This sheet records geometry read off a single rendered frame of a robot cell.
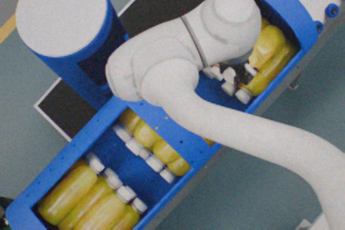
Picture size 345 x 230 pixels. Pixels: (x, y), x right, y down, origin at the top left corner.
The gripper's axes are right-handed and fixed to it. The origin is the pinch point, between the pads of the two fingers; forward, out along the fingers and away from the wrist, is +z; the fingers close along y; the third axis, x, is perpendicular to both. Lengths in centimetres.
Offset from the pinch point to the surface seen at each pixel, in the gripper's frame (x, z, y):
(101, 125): 30.0, 0.6, 14.2
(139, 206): 38.9, 13.9, -3.8
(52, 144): 56, 121, 60
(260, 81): -5.7, 12.6, -4.8
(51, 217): 56, 8, 9
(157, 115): 19.4, -2.3, 5.2
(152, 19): -16, 106, 61
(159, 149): 24.7, 7.4, 1.3
